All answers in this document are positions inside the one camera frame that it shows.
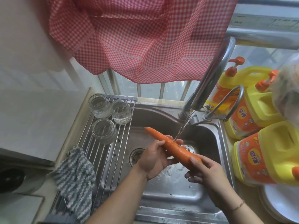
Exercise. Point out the person's right hand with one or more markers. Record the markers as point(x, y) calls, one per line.
point(211, 177)

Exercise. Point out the metal window railing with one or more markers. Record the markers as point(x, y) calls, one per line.
point(163, 89)

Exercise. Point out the metal window frame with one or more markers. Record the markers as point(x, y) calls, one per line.
point(264, 32)

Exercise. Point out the steel roll-up drying rack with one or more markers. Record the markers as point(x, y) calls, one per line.
point(102, 160)

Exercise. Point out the stainless steel sink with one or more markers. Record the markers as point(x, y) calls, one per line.
point(172, 198)

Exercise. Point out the thin curved steel faucet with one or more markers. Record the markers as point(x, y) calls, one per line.
point(234, 97)

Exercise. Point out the steel sink drain strainer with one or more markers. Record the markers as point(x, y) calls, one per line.
point(136, 156)

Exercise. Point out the black wok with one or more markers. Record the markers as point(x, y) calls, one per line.
point(10, 180)

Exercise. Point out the person's left thumb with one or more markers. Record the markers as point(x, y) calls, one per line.
point(158, 144)

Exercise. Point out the translucent plastic bag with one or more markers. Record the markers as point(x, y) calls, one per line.
point(287, 95)

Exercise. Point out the yellow detergent bottle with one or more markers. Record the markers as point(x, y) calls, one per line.
point(240, 76)
point(273, 151)
point(259, 109)

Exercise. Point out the grey striped dish cloth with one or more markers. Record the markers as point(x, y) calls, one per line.
point(74, 177)

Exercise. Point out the large steel gooseneck faucet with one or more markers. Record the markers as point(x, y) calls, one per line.
point(215, 67)

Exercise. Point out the person's left forearm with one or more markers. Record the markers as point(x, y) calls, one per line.
point(121, 202)

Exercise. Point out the person's right thumb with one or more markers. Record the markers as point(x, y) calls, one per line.
point(194, 163)

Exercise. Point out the person's right forearm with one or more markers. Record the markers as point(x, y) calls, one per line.
point(240, 207)

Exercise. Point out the orange carrot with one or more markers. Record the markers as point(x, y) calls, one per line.
point(172, 148)

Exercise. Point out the person's left hand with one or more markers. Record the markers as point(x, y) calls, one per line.
point(150, 160)

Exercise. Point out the red checked curtain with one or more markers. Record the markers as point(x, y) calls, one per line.
point(140, 32)

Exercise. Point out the clear ribbed glass jar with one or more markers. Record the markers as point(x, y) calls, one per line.
point(120, 111)

